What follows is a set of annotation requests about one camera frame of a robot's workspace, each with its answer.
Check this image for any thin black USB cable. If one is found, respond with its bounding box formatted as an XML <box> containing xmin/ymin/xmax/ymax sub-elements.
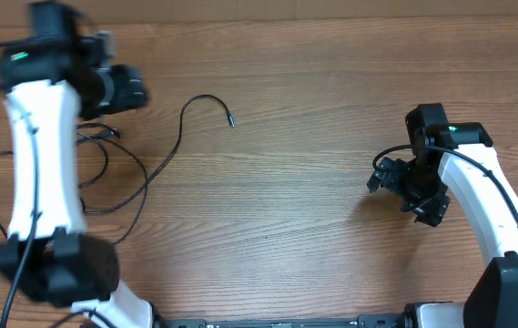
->
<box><xmin>0</xmin><ymin>121</ymin><xmax>149</xmax><ymax>246</ymax></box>

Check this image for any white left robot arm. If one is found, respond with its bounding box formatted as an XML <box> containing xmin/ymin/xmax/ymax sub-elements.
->
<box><xmin>0</xmin><ymin>32</ymin><xmax>162</xmax><ymax>327</ymax></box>

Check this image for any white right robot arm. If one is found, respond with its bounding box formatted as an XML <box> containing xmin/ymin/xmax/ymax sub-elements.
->
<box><xmin>367</xmin><ymin>123</ymin><xmax>518</xmax><ymax>327</ymax></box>

